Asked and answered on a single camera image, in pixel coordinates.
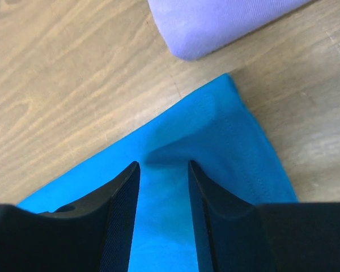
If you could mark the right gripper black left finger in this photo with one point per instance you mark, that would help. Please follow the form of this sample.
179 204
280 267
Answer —
93 233

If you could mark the folded purple t shirt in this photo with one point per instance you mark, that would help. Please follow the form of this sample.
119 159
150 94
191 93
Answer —
193 29

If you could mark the blue t shirt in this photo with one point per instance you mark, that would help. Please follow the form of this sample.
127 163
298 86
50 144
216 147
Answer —
211 126

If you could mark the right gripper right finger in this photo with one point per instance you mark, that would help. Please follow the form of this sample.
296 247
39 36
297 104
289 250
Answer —
234 235

